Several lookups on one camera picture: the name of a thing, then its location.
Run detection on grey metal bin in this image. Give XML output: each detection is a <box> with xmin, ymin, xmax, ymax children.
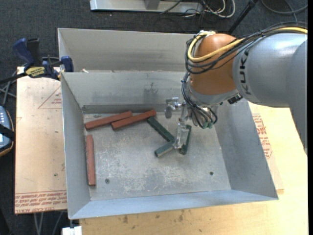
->
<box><xmin>57</xmin><ymin>27</ymin><xmax>279</xmax><ymax>220</ymax></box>

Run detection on black cylinder on white bracket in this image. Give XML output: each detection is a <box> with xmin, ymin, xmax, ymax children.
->
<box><xmin>219</xmin><ymin>94</ymin><xmax>244</xmax><ymax>106</ymax></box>

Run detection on red-brown flat block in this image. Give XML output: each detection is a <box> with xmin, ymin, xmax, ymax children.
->
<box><xmin>85</xmin><ymin>134</ymin><xmax>97</xmax><ymax>187</ymax></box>
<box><xmin>111</xmin><ymin>109</ymin><xmax>157</xmax><ymax>131</ymax></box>
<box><xmin>84</xmin><ymin>110</ymin><xmax>134</xmax><ymax>131</ymax></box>

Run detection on brown cardboard board, red print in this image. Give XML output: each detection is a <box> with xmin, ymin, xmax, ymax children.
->
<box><xmin>14</xmin><ymin>66</ymin><xmax>285</xmax><ymax>215</ymax></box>

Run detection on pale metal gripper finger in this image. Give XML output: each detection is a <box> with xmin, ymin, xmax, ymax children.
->
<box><xmin>172</xmin><ymin>122</ymin><xmax>187</xmax><ymax>150</ymax></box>
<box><xmin>164</xmin><ymin>97</ymin><xmax>183</xmax><ymax>119</ymax></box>

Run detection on dark green flat block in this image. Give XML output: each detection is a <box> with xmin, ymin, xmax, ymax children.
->
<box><xmin>179</xmin><ymin>124</ymin><xmax>193</xmax><ymax>156</ymax></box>
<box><xmin>147</xmin><ymin>117</ymin><xmax>176</xmax><ymax>142</ymax></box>
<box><xmin>154</xmin><ymin>141</ymin><xmax>176</xmax><ymax>159</ymax></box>

